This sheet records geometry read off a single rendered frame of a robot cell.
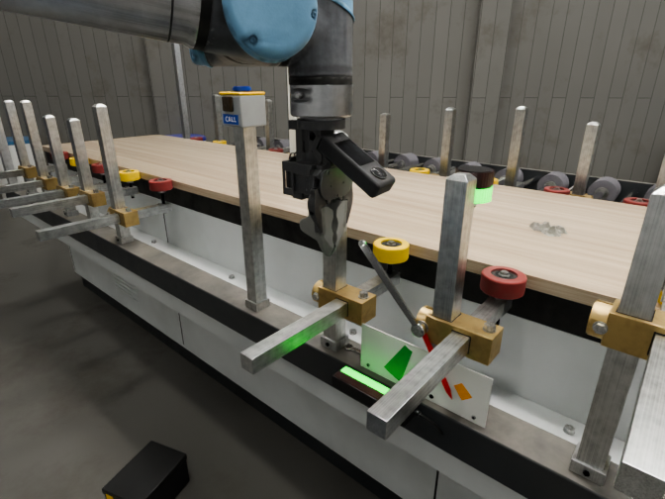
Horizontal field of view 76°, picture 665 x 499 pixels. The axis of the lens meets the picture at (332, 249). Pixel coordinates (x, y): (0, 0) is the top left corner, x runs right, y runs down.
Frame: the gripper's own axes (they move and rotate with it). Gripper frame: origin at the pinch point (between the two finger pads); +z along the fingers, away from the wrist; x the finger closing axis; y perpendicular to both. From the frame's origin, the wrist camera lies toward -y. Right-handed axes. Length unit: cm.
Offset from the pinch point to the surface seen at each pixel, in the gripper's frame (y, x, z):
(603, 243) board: -29, -60, 9
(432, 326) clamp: -13.7, -10.2, 13.6
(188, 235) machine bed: 101, -33, 30
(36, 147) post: 184, -12, 2
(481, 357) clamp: -22.4, -10.2, 15.9
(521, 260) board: -18.6, -37.5, 9.1
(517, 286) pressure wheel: -21.9, -25.2, 9.2
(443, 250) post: -13.9, -11.0, 0.0
